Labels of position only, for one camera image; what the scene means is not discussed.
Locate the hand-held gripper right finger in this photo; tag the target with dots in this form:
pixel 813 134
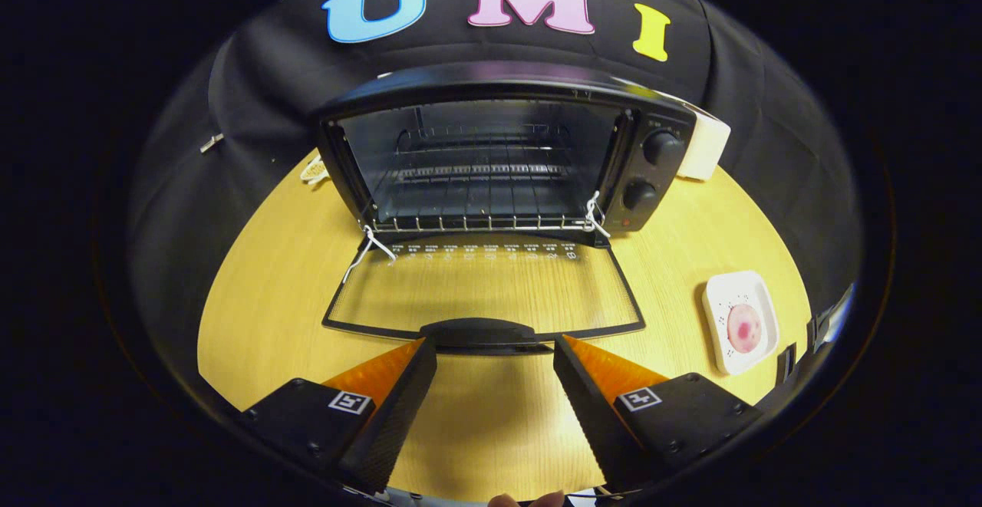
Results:
pixel 587 407

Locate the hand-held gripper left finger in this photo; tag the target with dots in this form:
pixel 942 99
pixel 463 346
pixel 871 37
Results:
pixel 399 407

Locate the pink round food slice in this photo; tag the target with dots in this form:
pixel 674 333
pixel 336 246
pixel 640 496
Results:
pixel 744 328

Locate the white square plate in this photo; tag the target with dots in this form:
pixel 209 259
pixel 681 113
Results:
pixel 759 300

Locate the black toaster oven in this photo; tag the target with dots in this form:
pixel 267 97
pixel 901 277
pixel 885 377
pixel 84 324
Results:
pixel 660 181

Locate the black table clamp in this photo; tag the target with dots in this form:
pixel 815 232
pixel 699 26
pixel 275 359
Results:
pixel 813 332
pixel 786 363

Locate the cream white box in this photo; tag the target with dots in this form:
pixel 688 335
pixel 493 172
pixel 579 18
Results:
pixel 706 146

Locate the silver metal clip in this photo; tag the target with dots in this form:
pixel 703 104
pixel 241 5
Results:
pixel 212 143

